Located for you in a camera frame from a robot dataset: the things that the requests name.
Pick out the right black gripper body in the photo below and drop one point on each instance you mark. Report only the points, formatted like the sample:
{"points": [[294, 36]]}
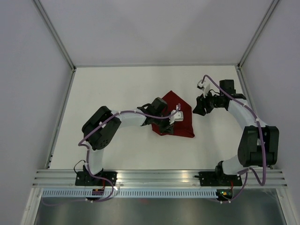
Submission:
{"points": [[210, 102]]}

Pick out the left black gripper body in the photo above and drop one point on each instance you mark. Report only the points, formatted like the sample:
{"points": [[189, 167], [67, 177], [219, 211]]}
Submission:
{"points": [[163, 123]]}

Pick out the dark red cloth napkin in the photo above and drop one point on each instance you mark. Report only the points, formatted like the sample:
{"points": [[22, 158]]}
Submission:
{"points": [[182, 128]]}

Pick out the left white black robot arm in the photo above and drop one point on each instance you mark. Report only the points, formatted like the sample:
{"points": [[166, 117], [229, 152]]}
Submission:
{"points": [[102, 126]]}

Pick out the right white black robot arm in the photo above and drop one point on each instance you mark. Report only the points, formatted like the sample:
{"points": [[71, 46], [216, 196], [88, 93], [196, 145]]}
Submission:
{"points": [[228, 98]]}

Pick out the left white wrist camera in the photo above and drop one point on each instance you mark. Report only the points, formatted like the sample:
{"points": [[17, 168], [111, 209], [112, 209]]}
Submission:
{"points": [[177, 116]]}

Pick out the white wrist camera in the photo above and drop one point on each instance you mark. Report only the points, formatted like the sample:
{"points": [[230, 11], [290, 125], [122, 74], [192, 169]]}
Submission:
{"points": [[204, 87], [177, 116]]}

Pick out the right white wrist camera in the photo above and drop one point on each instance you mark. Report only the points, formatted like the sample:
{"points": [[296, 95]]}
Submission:
{"points": [[204, 87]]}

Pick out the right aluminium side rail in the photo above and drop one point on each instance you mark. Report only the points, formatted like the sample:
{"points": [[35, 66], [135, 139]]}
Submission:
{"points": [[254, 107]]}

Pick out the aluminium side rail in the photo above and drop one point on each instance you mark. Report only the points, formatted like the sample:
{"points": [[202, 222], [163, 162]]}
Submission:
{"points": [[59, 120], [254, 107]]}

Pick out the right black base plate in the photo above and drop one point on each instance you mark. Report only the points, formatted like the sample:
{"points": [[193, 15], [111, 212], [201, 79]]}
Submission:
{"points": [[211, 179]]}

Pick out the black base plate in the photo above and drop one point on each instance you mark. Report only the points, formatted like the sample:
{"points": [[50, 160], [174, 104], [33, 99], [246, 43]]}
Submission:
{"points": [[211, 179], [83, 178]]}

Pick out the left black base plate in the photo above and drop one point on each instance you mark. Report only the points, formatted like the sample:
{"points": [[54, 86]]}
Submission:
{"points": [[83, 178]]}

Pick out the left aluminium side rail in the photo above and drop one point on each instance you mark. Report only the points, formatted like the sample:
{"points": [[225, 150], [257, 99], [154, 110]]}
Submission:
{"points": [[59, 120]]}

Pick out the right aluminium frame post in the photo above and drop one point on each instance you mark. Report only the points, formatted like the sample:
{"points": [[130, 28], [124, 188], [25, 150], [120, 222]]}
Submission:
{"points": [[258, 32]]}

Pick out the aluminium frame post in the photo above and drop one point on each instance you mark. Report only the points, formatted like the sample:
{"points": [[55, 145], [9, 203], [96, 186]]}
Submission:
{"points": [[258, 32], [49, 25]]}

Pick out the front aluminium rail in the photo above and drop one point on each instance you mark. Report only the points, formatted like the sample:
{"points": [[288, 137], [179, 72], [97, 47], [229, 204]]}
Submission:
{"points": [[52, 178]]}

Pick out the white slotted cable duct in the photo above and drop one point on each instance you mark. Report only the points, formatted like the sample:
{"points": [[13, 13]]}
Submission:
{"points": [[130, 193]]}

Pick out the left aluminium frame post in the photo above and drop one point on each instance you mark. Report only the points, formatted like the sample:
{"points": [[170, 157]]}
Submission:
{"points": [[49, 25]]}

